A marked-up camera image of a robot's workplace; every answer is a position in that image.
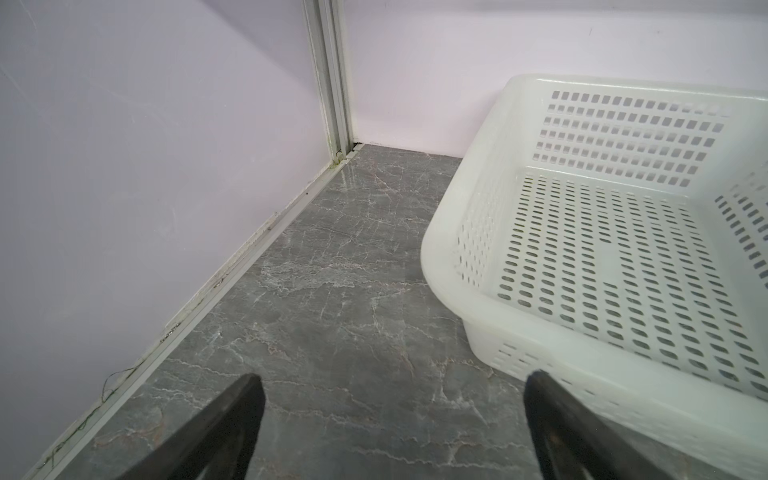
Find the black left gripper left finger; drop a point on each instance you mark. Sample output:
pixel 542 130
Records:
pixel 218 443

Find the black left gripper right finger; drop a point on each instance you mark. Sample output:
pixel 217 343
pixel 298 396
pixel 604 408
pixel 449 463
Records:
pixel 571 442

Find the white plastic basket left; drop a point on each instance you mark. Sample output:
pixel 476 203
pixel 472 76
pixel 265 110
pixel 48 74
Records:
pixel 613 233

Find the aluminium frame post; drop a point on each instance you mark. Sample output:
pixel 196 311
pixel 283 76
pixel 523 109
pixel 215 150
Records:
pixel 324 25

